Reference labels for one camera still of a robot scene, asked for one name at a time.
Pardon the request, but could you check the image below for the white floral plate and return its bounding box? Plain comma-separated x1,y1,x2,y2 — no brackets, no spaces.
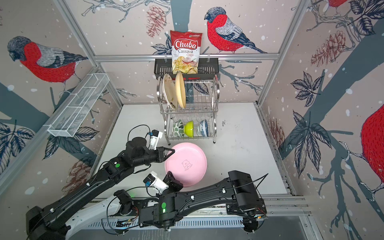
163,74,178,110

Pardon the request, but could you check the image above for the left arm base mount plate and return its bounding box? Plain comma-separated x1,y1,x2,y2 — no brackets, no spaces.
102,198,148,231

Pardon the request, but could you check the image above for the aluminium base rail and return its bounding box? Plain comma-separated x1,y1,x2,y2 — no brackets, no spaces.
64,195,310,229

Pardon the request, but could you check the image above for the pink plate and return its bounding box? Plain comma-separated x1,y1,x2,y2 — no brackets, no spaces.
165,143,208,188

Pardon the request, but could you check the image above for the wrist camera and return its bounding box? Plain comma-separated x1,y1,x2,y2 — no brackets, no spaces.
149,130,163,150
143,171,169,195

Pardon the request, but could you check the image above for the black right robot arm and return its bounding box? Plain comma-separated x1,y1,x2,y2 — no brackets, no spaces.
115,171,267,233

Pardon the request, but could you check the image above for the green leaf pattern bowl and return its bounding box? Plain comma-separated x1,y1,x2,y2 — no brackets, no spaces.
173,120,185,138

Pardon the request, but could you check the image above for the lime green bowl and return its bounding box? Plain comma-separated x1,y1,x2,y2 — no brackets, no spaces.
184,121,194,138

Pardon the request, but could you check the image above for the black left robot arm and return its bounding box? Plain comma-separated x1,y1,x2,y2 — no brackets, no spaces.
26,137,175,240

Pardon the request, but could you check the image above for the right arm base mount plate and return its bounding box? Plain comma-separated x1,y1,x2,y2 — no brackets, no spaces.
241,208,267,234

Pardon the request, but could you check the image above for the white wire wall basket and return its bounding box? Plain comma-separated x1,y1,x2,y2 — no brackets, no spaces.
48,73,110,137

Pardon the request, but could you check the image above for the blue floral white bowl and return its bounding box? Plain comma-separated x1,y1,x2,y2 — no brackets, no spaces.
197,120,210,138

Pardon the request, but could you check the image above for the silver two-tier dish rack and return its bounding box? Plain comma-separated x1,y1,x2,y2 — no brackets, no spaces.
157,76,220,145

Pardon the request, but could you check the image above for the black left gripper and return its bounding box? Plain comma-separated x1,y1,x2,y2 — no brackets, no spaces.
133,146,176,168

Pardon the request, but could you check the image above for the Chuba cassava chips bag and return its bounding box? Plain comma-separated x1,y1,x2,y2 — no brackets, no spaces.
170,31,203,74

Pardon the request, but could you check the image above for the yellow plate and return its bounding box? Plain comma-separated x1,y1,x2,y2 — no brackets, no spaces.
175,72,186,109

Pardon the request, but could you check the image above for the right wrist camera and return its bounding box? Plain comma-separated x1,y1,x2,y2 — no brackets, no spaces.
143,171,169,195

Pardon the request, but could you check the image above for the black wall basket shelf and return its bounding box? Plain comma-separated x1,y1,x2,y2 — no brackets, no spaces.
154,58,219,80

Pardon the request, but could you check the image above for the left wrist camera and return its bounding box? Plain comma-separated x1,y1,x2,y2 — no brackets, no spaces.
149,130,163,150

